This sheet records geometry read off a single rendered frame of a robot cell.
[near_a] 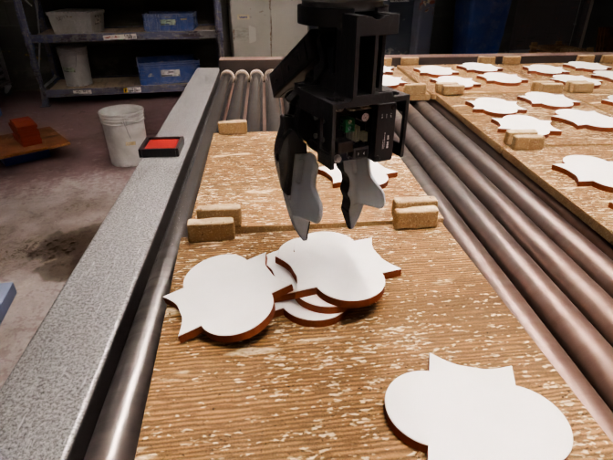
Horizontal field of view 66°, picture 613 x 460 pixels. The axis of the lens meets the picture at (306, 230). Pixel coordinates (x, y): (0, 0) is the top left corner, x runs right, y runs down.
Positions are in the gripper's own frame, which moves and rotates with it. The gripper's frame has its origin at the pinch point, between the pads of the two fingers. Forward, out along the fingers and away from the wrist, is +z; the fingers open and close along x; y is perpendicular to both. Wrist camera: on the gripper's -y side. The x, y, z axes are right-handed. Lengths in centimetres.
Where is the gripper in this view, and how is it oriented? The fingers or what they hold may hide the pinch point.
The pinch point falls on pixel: (324, 219)
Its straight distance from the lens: 48.6
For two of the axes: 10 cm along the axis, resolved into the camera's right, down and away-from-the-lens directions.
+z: 0.0, 8.7, 4.9
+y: 4.5, 4.4, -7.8
